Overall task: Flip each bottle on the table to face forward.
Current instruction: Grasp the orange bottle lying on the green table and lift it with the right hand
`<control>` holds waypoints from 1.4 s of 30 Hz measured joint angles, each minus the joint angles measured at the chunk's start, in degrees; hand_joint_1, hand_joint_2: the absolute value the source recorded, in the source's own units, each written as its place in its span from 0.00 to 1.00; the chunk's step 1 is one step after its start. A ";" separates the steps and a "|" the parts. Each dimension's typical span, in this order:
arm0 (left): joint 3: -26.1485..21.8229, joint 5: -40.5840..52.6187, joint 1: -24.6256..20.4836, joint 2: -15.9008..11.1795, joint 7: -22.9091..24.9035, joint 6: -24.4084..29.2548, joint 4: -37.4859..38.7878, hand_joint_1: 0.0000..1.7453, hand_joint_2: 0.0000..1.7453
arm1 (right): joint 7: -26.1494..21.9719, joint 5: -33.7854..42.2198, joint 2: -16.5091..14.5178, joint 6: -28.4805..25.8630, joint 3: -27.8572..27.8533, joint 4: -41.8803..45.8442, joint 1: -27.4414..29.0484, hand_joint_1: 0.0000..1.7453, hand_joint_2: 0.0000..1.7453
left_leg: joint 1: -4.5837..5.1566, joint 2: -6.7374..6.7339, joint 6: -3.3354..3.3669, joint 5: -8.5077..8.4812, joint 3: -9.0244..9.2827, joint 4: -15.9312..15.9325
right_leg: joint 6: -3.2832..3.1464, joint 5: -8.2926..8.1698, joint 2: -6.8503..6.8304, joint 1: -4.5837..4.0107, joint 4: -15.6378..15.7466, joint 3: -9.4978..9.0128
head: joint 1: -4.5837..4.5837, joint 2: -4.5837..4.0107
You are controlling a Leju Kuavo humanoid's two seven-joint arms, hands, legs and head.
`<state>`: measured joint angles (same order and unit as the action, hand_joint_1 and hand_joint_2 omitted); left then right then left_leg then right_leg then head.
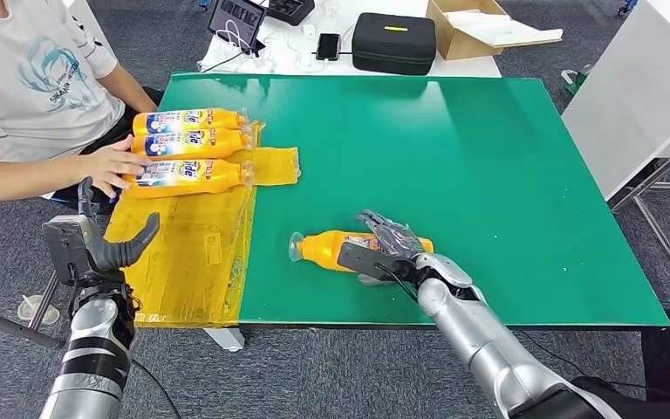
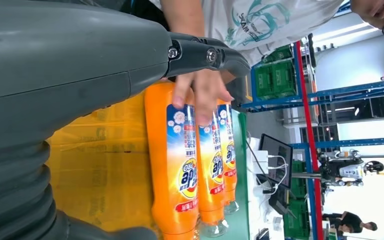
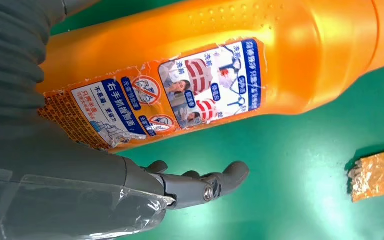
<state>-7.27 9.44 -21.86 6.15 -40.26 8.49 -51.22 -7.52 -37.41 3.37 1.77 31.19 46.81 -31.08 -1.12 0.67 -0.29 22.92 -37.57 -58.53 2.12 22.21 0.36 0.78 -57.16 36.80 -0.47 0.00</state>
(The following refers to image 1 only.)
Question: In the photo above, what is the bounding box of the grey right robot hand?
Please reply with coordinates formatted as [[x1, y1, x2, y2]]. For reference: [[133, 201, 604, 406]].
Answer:
[[355, 209, 427, 289]]

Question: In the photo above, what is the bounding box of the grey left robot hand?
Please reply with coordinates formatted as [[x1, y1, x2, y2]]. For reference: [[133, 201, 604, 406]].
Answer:
[[77, 175, 161, 274]]

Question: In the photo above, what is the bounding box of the orange detergent bottle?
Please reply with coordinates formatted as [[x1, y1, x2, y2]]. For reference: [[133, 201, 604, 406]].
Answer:
[[288, 229, 435, 273], [124, 158, 255, 200], [131, 127, 256, 161], [132, 107, 250, 136]]

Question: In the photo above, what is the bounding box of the yellow taped cardboard mat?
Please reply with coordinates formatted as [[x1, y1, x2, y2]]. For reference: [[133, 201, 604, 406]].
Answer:
[[103, 120, 302, 330]]

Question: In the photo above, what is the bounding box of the clear plastic cup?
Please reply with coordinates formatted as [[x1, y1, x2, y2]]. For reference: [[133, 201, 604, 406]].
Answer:
[[17, 294, 62, 326]]

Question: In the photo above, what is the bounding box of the green table board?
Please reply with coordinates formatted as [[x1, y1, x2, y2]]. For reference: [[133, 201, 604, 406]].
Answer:
[[158, 72, 670, 330]]

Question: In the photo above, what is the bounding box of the white table foot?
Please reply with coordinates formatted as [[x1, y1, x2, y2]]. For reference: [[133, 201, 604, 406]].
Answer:
[[202, 328, 247, 354]]

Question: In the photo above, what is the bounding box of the white table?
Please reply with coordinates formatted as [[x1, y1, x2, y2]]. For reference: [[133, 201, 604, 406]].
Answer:
[[199, 0, 503, 79]]

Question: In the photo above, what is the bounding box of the black zip case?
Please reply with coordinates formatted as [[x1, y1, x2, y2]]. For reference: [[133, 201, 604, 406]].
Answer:
[[352, 12, 438, 77]]

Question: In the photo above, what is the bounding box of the black smartphone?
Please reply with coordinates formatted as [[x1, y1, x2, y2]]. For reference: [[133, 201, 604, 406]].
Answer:
[[316, 32, 343, 62]]

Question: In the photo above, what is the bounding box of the brown cardboard box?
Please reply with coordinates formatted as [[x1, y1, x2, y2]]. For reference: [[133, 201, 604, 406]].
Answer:
[[427, 0, 565, 61]]

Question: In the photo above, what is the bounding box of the green and white object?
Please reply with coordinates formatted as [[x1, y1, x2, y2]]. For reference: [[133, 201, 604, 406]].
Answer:
[[562, 65, 593, 98]]

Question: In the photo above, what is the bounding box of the white sheet in box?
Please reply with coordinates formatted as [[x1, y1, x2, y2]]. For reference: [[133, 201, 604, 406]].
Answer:
[[446, 8, 565, 47]]

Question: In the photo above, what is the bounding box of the black controller device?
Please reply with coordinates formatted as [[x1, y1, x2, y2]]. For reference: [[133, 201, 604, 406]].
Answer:
[[268, 0, 317, 27]]

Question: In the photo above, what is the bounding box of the black tablet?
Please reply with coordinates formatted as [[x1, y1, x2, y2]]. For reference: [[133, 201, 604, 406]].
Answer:
[[208, 0, 268, 55]]

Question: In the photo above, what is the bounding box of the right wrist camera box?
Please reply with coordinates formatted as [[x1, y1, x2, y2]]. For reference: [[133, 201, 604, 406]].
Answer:
[[336, 240, 417, 285]]

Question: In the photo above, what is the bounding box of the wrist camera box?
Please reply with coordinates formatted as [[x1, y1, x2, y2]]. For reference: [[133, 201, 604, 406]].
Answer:
[[41, 215, 96, 287], [336, 240, 417, 285]]

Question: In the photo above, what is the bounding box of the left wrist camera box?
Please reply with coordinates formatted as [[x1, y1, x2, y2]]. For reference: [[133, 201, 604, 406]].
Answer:
[[41, 215, 96, 287]]

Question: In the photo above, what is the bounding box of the metal chair frame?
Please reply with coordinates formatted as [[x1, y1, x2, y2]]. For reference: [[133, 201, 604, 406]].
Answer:
[[0, 271, 62, 350]]

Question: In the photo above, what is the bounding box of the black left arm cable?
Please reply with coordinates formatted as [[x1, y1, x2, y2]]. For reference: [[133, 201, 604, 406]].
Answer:
[[131, 359, 183, 419]]

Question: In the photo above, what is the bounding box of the black floor cable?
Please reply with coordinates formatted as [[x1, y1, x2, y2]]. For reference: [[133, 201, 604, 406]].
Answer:
[[519, 330, 648, 387]]

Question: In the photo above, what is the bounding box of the black tablet cable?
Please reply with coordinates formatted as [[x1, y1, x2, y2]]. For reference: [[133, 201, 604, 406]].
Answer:
[[201, 49, 252, 75]]

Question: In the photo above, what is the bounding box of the white charging cable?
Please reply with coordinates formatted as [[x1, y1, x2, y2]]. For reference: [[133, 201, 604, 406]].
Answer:
[[209, 20, 327, 74]]

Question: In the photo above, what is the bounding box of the metal table frame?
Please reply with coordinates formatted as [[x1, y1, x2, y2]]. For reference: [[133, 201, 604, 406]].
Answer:
[[607, 131, 670, 314]]

